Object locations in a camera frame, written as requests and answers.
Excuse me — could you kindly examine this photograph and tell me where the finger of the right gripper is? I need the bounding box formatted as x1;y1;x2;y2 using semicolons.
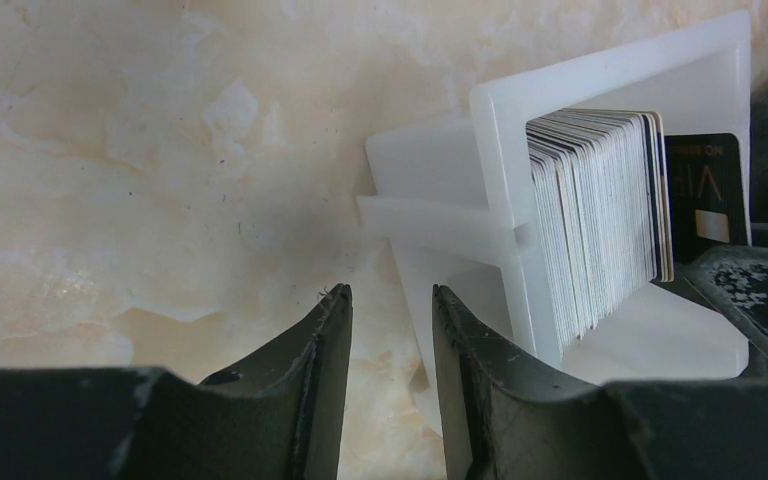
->
683;223;768;378

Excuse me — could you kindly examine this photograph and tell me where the stack of grey cards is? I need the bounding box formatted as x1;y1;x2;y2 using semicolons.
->
525;108;675;348

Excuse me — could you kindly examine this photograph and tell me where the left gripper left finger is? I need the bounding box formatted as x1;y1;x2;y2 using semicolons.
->
0;284;353;479

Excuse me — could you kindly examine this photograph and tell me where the black VIP credit card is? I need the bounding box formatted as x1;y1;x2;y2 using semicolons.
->
665;133;749;268

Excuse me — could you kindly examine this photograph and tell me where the white translucent plastic card box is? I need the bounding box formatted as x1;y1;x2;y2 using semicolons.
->
358;11;751;430

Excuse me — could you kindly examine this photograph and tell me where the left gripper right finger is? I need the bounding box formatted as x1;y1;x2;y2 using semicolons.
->
432;285;768;479

